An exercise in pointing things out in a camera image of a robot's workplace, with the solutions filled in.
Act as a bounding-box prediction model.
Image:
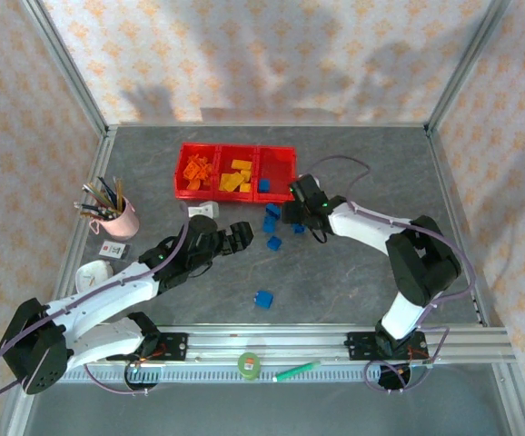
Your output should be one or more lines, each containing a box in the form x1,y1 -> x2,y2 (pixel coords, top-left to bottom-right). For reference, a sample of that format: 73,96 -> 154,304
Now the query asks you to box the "green marker pen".
273,360 -> 323,382

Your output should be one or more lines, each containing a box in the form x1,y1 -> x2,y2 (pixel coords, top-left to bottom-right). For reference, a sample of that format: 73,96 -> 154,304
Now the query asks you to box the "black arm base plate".
346,331 -> 427,361
146,332 -> 189,363

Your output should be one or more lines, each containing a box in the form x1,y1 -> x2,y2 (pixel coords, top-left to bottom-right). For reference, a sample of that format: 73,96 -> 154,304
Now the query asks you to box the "pink cup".
90,195 -> 140,242

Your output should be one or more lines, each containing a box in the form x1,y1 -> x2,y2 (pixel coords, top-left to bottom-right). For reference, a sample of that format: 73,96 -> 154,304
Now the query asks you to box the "green tape roll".
237,351 -> 263,381

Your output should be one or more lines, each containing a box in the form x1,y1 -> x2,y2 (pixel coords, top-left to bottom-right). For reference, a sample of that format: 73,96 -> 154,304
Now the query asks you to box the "white bowl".
74,259 -> 114,296

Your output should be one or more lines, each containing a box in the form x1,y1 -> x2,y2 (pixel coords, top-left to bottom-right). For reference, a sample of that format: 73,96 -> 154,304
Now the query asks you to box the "wide aluminium frame rail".
20,324 -> 517,365

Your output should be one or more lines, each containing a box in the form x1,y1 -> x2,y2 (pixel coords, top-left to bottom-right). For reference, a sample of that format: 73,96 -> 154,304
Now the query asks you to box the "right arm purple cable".
307,155 -> 477,395

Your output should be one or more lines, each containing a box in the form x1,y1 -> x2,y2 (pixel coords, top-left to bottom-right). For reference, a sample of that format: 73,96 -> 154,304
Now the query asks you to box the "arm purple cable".
0,202 -> 191,406
307,155 -> 477,395

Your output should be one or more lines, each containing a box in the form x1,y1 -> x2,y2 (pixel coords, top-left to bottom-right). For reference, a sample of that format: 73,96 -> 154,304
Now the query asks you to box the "tan pencil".
82,183 -> 114,211

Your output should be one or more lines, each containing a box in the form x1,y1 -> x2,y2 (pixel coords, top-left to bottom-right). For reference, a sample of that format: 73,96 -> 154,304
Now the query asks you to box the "grey slotted cable duct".
60,365 -> 427,383

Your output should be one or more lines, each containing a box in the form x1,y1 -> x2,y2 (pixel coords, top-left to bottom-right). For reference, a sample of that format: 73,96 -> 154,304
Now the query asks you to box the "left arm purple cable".
0,202 -> 191,406

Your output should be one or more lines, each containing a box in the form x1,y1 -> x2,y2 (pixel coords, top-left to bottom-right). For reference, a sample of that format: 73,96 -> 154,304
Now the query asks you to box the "black silver-tipped pen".
74,201 -> 112,218

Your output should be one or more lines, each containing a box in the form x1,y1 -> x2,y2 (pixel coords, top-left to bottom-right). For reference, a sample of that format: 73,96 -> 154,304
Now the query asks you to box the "white card with red logo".
98,240 -> 133,260

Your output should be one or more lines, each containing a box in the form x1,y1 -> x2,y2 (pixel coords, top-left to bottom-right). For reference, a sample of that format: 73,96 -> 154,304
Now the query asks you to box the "aluminium frame post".
20,0 -> 110,134
424,0 -> 513,134
0,392 -> 30,436
491,362 -> 525,436

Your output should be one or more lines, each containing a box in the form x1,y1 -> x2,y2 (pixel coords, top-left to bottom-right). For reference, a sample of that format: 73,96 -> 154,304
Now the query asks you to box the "dark blue pencil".
98,176 -> 119,211

